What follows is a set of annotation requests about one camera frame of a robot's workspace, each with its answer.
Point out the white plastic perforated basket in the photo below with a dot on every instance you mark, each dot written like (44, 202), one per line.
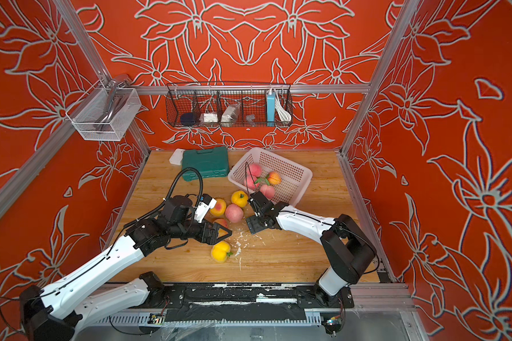
(290, 180)

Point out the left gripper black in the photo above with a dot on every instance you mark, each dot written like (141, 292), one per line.
(213, 239)

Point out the white packet in basket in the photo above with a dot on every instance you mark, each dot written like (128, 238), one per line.
(210, 118)

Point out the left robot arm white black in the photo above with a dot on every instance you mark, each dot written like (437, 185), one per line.
(62, 309)

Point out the white mesh wall basket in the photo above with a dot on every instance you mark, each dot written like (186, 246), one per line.
(86, 116)

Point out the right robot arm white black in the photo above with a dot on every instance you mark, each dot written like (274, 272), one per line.
(347, 248)

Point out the dark round container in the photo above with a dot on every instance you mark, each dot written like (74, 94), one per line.
(188, 119)

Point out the yellow peach red spot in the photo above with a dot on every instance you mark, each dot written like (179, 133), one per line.
(219, 209)

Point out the green plastic tool case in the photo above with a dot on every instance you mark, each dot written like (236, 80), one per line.
(210, 163)

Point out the yellow orange peach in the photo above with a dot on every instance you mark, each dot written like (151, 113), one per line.
(222, 222)

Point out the metal tongs in basket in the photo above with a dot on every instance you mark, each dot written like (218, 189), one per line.
(115, 101)

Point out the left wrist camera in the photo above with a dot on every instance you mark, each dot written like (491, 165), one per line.
(205, 204)

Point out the pink peach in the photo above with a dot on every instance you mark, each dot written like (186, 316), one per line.
(234, 213)
(268, 191)
(252, 182)
(255, 169)

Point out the black wire wall basket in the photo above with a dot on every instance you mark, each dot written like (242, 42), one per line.
(216, 97)

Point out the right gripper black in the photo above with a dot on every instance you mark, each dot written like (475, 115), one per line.
(252, 224)

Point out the small white box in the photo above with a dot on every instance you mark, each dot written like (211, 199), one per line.
(177, 157)

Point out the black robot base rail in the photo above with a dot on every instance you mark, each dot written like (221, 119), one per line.
(244, 302)

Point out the clear plastic bag packet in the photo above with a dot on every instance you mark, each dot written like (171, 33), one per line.
(230, 115)

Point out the orange red peach front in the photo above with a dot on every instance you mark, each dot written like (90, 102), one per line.
(274, 178)

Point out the light blue box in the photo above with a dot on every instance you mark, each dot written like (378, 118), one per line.
(270, 107)

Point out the yellow peach front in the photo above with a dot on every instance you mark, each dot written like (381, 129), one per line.
(221, 252)

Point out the yellow peach back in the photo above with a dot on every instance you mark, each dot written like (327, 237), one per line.
(239, 198)

